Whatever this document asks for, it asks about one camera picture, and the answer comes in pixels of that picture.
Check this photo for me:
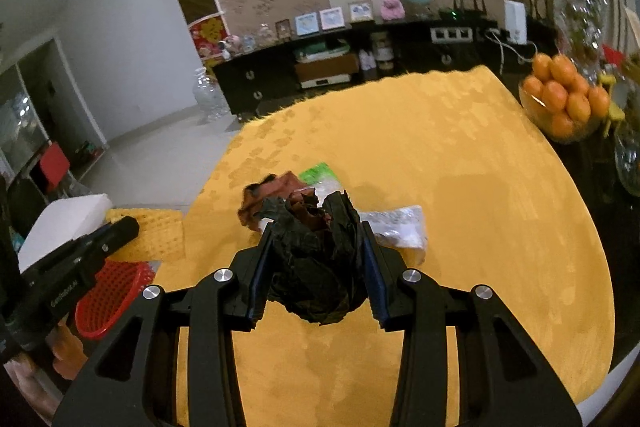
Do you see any black plastic bag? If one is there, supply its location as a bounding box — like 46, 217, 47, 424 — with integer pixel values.
268, 191, 367, 325

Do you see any brown paper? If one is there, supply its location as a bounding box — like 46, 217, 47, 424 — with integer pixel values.
238, 171, 332, 231

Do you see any green wrapper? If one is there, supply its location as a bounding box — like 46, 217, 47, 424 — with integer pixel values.
298, 161, 340, 185

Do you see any red plastic basket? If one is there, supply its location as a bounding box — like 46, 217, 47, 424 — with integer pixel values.
74, 260, 155, 340

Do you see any red chair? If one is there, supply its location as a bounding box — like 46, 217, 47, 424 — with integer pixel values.
39, 142, 70, 193

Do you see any white printed wrapper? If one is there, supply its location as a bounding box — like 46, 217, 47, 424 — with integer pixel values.
358, 205, 427, 265

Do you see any yellow tablecloth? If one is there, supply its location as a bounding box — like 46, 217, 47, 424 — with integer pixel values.
157, 67, 615, 426

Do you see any clear water jug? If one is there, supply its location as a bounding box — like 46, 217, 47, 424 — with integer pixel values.
192, 67, 230, 122

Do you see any round glass jar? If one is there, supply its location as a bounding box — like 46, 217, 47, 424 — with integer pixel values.
614, 121, 640, 197

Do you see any glass bowl of oranges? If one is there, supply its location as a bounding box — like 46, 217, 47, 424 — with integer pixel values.
518, 53, 612, 143

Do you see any black tv cabinet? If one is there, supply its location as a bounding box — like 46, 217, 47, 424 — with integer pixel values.
213, 17, 558, 120

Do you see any white cylindrical device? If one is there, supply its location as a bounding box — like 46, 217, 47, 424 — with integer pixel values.
504, 0, 527, 44

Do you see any black wifi router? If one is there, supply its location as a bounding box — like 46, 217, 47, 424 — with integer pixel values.
438, 0, 488, 22

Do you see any blue framed picture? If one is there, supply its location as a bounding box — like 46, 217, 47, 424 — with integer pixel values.
295, 12, 320, 37

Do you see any glass flower vase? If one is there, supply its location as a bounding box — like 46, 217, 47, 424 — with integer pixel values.
560, 0, 608, 83

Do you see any pink plush toy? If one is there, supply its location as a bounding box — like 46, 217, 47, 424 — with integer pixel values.
380, 0, 406, 22

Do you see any white framed picture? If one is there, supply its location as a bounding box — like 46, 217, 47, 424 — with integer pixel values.
319, 6, 345, 31

